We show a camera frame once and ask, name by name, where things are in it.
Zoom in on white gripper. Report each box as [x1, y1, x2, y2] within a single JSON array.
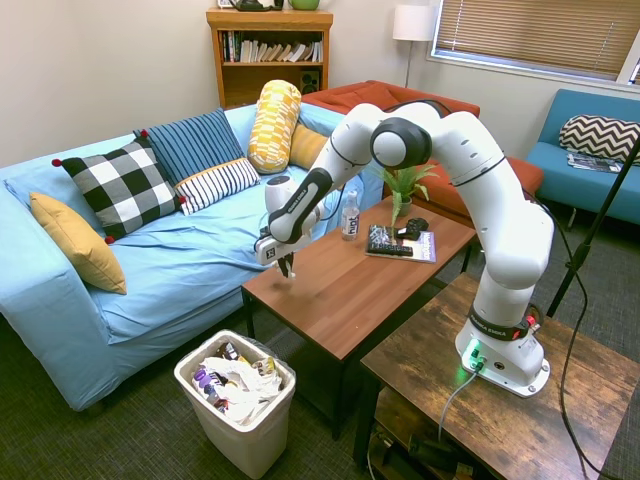
[[253, 225, 315, 280]]

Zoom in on crumpled white paper trash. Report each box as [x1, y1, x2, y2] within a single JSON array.
[[199, 355, 285, 427]]

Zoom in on beige plastic trash bin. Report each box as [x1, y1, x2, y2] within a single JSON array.
[[173, 328, 297, 480]]

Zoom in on brown wooden coffee table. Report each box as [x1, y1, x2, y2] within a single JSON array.
[[241, 194, 479, 441]]

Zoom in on clear water bottle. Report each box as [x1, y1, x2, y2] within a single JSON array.
[[340, 189, 362, 243]]

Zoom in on light blue sofa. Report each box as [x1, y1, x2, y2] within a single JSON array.
[[0, 102, 386, 412]]

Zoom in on black patterned book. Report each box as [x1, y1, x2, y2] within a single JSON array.
[[367, 223, 407, 252]]

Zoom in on white navy striped pillow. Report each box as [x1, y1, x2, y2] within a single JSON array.
[[173, 157, 262, 217]]

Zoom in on black remote control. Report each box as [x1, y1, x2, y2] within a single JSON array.
[[367, 243, 416, 259]]

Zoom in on mustard striped pillow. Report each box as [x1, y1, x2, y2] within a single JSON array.
[[288, 123, 331, 171]]

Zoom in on black game controller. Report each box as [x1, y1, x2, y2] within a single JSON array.
[[394, 217, 431, 239]]

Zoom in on yellow patterned bolster pillow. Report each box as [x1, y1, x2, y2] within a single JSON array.
[[247, 79, 303, 175]]

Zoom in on purple snack wrapper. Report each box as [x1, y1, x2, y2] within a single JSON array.
[[193, 367, 230, 402]]

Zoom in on purple magazine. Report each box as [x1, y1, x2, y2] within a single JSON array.
[[364, 229, 439, 265]]

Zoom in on green potted plant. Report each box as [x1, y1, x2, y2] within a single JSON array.
[[368, 163, 441, 230]]

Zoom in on blue striped pillow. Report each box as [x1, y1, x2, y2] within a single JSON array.
[[132, 108, 246, 187]]

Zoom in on black white checkered pillow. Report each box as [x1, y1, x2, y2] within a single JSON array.
[[51, 128, 188, 245]]

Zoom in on orange sofa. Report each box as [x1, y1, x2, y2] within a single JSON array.
[[301, 79, 545, 236]]

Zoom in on wooden bookshelf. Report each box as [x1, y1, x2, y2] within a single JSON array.
[[205, 7, 335, 110]]

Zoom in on plain mustard pillow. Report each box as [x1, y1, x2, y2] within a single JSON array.
[[28, 192, 128, 296]]

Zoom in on row of books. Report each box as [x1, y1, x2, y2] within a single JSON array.
[[219, 30, 325, 64]]

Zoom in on black white shelf ornament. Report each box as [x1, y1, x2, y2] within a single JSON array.
[[216, 0, 286, 12]]

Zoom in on rustic wooden robot table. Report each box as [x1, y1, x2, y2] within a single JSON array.
[[352, 273, 640, 480]]

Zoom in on white floor lamp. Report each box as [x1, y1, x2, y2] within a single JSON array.
[[392, 4, 440, 90]]

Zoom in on teal sofa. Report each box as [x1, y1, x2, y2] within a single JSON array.
[[525, 88, 640, 226]]

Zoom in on grey magazine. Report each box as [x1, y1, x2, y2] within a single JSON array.
[[566, 151, 624, 174]]

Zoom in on black white chevron pillow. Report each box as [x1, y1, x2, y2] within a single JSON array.
[[558, 114, 640, 166]]

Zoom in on brown window blinds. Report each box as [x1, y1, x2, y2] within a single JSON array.
[[432, 0, 640, 84]]

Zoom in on grey cable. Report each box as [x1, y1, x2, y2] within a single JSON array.
[[438, 368, 482, 444]]

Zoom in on red cable connector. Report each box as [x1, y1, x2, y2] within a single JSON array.
[[519, 308, 545, 336]]

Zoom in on black cable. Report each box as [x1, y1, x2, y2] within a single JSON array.
[[524, 192, 607, 480]]

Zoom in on black camera stand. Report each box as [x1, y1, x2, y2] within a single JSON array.
[[546, 127, 640, 319]]

